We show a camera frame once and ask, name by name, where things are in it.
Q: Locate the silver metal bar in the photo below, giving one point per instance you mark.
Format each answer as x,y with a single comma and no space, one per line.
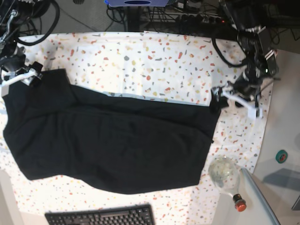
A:
258,210

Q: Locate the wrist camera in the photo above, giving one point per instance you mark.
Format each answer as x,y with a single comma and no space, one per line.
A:
254,113
4,90

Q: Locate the blue box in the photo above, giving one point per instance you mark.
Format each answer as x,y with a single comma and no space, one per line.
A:
135,3

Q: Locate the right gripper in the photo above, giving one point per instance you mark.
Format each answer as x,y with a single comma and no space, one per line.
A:
12,64

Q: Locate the green tape roll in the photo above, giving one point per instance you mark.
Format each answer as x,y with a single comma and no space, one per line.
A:
281,156

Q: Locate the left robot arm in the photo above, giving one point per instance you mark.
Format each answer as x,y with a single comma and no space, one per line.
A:
247,18

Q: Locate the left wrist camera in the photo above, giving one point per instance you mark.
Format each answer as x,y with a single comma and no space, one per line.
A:
254,113

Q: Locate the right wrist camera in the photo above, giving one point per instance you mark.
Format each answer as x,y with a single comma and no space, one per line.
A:
4,90

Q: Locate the clear bottle with orange cap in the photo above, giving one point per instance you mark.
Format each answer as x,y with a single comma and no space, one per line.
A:
225,176

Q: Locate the black t-shirt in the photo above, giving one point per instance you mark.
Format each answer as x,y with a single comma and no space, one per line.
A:
117,144

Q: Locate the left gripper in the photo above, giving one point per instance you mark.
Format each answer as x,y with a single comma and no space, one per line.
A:
245,91

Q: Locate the terrazzo patterned tablecloth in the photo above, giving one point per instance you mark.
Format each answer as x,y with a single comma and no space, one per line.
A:
151,66

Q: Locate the black computer keyboard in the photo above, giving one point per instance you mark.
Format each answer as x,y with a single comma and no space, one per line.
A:
133,215

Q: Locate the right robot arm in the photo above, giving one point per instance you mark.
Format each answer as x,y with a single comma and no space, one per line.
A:
13,15

